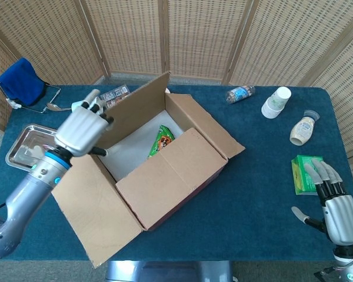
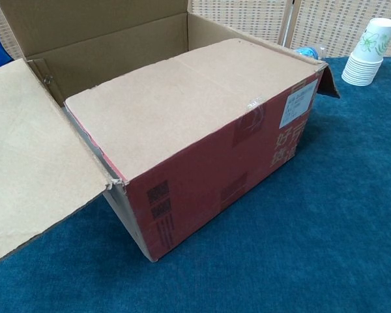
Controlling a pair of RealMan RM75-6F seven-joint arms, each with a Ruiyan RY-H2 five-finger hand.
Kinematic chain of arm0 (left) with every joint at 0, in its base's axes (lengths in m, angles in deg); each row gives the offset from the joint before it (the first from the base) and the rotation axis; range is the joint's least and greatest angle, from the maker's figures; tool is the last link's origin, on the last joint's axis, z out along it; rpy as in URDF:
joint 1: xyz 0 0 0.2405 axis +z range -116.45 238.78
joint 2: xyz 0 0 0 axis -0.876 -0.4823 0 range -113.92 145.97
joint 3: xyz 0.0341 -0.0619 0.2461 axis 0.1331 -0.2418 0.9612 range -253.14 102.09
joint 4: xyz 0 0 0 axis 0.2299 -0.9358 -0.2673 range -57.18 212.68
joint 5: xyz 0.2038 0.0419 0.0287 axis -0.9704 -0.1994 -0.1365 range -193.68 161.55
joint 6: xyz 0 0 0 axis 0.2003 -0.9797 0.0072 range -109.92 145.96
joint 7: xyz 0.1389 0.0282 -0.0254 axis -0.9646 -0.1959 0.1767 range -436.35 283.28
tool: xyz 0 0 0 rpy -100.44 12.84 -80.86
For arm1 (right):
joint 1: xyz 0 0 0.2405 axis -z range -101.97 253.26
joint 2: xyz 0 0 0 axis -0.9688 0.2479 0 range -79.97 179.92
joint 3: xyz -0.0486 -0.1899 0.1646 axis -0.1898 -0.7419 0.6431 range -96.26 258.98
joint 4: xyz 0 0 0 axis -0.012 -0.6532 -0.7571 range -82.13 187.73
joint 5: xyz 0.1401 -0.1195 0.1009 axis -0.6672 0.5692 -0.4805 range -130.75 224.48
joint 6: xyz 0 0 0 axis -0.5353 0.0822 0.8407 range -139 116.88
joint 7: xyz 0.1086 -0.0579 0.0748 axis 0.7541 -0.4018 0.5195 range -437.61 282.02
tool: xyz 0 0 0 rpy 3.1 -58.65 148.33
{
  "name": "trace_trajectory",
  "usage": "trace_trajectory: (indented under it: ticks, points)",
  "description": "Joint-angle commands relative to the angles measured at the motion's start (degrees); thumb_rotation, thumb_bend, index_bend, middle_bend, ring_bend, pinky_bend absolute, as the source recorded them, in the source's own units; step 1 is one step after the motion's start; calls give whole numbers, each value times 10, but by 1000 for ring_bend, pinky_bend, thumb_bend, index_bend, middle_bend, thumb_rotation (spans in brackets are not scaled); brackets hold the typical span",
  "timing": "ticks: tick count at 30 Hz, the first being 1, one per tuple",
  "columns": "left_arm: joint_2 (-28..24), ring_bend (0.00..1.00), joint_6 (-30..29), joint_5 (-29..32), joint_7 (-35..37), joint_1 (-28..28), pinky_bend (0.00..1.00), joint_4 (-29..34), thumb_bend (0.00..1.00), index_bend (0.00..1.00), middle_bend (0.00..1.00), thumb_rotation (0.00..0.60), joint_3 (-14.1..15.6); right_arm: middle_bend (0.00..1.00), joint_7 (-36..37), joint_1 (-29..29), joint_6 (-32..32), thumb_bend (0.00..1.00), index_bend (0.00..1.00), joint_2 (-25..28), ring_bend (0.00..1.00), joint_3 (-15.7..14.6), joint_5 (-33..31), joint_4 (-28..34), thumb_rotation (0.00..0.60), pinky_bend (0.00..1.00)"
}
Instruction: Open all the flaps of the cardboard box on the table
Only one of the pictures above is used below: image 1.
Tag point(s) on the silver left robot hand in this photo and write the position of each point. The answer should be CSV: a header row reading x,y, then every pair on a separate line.
x,y
79,132

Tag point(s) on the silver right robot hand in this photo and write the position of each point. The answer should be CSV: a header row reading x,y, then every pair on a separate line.
x,y
339,218

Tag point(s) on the red cardboard box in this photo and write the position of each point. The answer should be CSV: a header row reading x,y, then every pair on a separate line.
x,y
176,176

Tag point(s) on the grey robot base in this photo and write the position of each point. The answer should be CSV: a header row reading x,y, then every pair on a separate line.
x,y
167,271

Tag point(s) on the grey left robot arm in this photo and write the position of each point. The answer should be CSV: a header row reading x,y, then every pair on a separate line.
x,y
26,194

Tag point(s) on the green box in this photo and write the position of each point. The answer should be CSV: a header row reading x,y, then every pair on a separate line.
x,y
300,182

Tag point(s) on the brown snack package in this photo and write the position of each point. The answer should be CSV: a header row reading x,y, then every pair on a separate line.
x,y
117,92

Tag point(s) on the pale blue plastic mug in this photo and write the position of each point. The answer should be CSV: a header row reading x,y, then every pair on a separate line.
x,y
76,105

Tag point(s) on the metal spoon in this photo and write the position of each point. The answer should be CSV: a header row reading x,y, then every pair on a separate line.
x,y
53,107

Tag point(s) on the stainless steel tray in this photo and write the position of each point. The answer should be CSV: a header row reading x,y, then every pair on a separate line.
x,y
26,141

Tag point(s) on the white clip on rack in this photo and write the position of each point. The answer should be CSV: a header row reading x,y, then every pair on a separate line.
x,y
13,103

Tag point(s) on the blue towel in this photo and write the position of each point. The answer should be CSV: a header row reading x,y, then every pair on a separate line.
x,y
22,82

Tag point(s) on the green orange snack bag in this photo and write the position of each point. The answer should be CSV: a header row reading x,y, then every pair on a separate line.
x,y
161,139

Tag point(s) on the dark blue table cloth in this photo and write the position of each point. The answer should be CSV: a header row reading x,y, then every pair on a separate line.
x,y
253,205

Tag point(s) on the squeeze mayonnaise bottle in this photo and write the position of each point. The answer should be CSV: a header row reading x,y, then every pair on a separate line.
x,y
303,130

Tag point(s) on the stacked white paper cups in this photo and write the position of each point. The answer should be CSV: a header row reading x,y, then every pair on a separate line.
x,y
275,104

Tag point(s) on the woven wooden folding screen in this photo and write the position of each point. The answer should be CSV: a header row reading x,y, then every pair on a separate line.
x,y
194,35

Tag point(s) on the clear plastic snack bottle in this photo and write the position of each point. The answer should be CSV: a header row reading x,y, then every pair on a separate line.
x,y
240,94

